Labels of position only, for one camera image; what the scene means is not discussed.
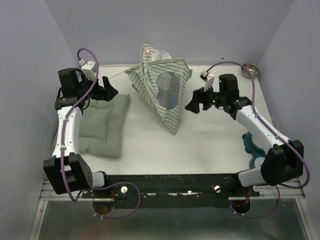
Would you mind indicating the steel pet bowl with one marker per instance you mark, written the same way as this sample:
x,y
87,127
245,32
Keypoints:
x,y
250,70

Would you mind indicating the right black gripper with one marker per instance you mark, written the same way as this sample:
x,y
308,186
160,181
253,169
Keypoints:
x,y
199,96

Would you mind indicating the green striped pet tent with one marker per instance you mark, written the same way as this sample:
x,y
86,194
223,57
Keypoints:
x,y
161,81

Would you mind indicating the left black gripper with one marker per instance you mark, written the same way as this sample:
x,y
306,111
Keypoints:
x,y
108,93

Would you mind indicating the teal paw print toy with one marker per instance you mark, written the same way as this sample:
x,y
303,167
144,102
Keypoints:
x,y
257,153

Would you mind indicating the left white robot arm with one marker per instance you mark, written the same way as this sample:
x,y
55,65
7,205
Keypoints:
x,y
66,170

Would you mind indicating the black mounting rail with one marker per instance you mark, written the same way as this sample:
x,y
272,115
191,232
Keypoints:
x,y
162,191

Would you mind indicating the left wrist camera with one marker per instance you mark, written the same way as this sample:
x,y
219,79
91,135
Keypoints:
x,y
87,67

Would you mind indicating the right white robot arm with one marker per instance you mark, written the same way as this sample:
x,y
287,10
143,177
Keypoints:
x,y
282,161

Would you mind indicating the green checkered cushion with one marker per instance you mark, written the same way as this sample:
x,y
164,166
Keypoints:
x,y
98,129

